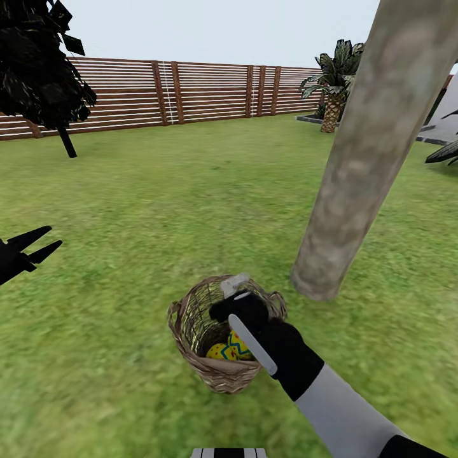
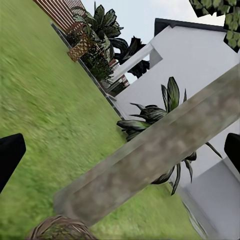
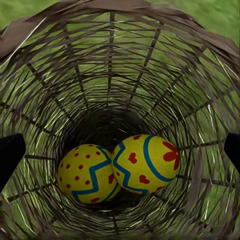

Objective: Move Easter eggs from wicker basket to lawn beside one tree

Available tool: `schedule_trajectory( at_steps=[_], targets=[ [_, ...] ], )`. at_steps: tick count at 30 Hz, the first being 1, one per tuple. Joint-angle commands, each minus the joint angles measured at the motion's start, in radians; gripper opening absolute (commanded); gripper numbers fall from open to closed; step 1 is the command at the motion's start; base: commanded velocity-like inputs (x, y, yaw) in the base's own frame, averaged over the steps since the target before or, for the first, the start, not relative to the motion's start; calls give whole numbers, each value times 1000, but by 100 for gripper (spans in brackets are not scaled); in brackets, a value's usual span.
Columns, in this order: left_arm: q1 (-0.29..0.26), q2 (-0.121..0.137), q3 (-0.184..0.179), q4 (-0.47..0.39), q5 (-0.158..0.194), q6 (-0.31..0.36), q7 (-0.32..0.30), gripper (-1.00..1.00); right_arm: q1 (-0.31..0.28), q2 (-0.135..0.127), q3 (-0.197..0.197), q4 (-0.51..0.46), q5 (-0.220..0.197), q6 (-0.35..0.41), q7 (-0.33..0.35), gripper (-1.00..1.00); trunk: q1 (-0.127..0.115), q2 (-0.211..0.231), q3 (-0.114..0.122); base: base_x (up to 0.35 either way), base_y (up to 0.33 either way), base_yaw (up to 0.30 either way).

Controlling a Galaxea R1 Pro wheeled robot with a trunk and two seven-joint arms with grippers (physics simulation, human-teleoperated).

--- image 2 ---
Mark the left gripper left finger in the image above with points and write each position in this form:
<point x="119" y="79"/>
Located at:
<point x="12" y="150"/>

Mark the wicker basket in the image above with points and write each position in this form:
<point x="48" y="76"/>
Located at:
<point x="65" y="227"/>

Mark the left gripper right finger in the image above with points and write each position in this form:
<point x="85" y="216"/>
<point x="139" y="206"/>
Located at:
<point x="232" y="149"/>

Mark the tree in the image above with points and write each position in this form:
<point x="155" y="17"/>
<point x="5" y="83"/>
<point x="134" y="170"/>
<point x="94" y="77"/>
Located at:
<point x="156" y="150"/>

